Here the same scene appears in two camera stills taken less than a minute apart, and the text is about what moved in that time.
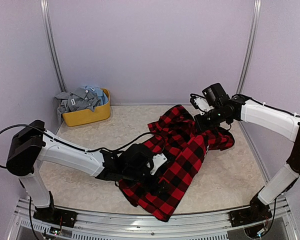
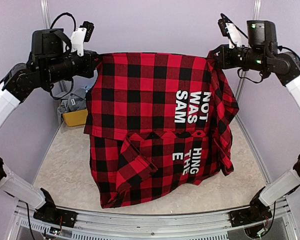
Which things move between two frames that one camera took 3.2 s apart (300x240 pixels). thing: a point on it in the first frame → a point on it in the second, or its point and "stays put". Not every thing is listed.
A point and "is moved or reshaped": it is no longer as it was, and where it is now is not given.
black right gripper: x=202 y=126 → x=226 y=61
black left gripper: x=157 y=190 → x=89 y=62
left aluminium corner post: x=45 y=11 stays put
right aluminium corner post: x=255 y=14 stays put
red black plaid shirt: x=185 y=146 is moved or reshaped
